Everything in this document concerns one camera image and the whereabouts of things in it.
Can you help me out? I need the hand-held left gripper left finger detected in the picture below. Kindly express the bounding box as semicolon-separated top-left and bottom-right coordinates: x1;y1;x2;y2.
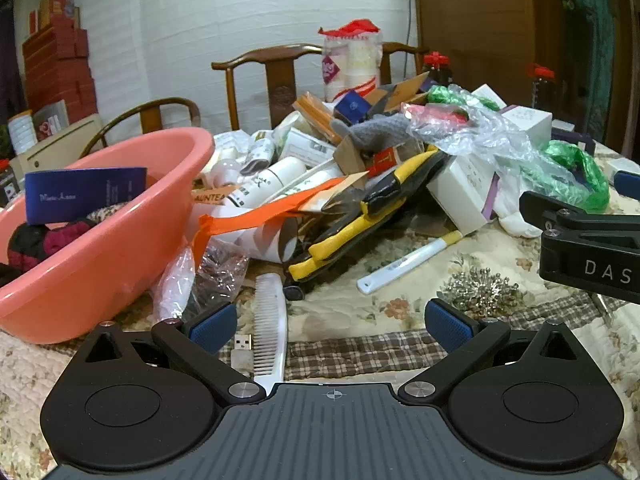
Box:
75;302;266;407

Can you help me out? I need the brown cardboard piece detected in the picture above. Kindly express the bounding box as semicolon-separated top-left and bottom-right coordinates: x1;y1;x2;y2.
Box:
332;135;372;177

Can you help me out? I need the round-back wooden chair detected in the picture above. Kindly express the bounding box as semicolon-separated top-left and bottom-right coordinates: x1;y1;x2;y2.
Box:
80;97;202;158

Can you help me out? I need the orange brown long packet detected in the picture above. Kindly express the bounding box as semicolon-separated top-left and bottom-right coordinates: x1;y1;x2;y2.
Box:
292;92;343;145

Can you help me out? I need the clear plastic bag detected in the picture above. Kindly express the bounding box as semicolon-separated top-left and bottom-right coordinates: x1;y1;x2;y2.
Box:
150;237;251;323

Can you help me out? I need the white USB plug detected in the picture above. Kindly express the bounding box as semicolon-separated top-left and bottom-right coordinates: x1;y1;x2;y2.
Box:
230;332;256;375

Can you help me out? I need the beige cabinet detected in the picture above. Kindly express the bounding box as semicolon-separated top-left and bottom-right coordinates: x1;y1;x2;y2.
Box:
10;112;106;186

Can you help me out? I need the white box with purple side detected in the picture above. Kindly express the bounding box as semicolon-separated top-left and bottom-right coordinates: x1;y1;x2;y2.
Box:
426;152;501;237

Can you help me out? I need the brown cardboard sheet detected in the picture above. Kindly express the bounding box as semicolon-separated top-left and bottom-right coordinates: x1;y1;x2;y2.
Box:
370;71;432;113

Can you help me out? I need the red and white box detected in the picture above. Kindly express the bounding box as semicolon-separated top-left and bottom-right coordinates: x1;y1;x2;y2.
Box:
32;100;71;141

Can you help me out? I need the dark purple box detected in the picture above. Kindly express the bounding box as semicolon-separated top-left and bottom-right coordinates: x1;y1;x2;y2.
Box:
550;127;596;156

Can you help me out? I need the wrapped pack of paper cups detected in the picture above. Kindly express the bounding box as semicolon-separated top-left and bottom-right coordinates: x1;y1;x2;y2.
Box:
320;19;385;103

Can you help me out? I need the white cardboard tube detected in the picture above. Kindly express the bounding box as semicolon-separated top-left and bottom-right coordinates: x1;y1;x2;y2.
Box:
220;212;301;264

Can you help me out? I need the pink plastic basin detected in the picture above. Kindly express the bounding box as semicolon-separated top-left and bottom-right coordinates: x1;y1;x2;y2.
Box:
0;127;216;346

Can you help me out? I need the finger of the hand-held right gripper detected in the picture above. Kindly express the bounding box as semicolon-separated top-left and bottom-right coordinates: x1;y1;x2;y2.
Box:
519;189;640;237
614;170;640;195

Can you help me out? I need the clear bubble wrap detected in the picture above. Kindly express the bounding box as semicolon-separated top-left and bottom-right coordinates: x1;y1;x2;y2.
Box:
406;97;548;173

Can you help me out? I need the white cosmetic bottle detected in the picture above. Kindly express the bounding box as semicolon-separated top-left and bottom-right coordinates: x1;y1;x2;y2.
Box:
272;167;346;206

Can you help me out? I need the white labelled box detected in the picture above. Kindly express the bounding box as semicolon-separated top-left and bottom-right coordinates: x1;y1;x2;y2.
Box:
277;127;337;167

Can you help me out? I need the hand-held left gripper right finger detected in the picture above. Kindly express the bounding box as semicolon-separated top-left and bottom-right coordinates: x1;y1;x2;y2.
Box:
397;297;582;406

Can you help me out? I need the green foil wrap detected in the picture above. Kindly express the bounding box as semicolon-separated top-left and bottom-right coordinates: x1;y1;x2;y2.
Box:
542;139;611;213
427;84;501;112

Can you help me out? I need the pile of silver pins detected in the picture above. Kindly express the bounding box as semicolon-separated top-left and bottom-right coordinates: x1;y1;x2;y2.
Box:
442;267;523;318

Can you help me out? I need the small white box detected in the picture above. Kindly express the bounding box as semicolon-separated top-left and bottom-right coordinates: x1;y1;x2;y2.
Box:
606;157;640;181

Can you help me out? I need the white round bulb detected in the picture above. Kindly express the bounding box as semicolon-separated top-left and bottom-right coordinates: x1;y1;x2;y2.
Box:
201;158;241;187

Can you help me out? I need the maroon black knit cloth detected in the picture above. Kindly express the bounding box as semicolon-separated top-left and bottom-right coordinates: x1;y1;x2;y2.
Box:
0;202;98;286

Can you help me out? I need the stack of red boxes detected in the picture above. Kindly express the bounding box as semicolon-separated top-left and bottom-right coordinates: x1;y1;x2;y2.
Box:
21;0;98;121

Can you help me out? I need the dark bottle with red cap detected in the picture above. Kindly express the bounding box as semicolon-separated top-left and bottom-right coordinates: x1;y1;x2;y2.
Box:
422;51;454;87
525;62;557;111

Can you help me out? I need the dark jar with red lid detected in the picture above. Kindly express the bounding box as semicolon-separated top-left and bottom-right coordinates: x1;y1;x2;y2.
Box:
0;159;22;207

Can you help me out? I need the floral quilt covered desktop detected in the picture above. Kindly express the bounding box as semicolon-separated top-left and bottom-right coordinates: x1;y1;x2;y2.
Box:
0;142;640;480

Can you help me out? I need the orange plastic strip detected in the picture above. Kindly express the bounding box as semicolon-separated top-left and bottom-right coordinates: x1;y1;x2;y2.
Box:
192;187;361;261

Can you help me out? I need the grey knit glove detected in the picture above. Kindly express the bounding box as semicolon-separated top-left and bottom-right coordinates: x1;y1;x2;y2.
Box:
330;112;418;157

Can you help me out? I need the small white black-capped bottle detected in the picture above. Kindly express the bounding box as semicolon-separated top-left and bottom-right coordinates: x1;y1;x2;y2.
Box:
242;137;277;176

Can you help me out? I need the white ribbed canister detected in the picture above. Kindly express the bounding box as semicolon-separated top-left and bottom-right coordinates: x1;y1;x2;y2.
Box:
7;110;38;156

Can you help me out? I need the yellow black work glove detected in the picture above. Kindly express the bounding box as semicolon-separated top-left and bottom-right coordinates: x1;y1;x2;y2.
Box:
360;149;453;221
287;200;401;291

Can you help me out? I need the white bottle with black print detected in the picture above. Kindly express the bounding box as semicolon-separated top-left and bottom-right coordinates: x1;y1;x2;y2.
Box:
222;156;307;207

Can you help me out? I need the white plastic comb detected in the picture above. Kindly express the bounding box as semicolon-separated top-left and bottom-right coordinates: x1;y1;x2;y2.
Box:
251;272;289;392

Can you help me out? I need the brown wooden wardrobe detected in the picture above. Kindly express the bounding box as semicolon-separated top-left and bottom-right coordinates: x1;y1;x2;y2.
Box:
412;0;640;151

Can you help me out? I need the long white tube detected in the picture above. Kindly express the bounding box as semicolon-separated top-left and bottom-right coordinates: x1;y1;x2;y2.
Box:
356;232;463;295

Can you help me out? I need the small navy blue box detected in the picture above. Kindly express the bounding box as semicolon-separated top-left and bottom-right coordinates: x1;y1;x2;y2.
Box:
334;89;373;124

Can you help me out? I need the white square box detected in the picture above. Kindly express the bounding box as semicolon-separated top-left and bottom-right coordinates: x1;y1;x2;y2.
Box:
500;104;553;146

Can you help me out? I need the high-back wooden chair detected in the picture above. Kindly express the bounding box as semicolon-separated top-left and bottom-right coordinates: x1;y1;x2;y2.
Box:
211;41;431;131

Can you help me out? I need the brown paper tag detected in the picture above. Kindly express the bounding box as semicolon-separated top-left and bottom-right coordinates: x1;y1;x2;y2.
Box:
192;184;237;202

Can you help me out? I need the large navy blue box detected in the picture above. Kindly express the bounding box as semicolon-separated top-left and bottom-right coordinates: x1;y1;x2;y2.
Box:
25;166;148;226

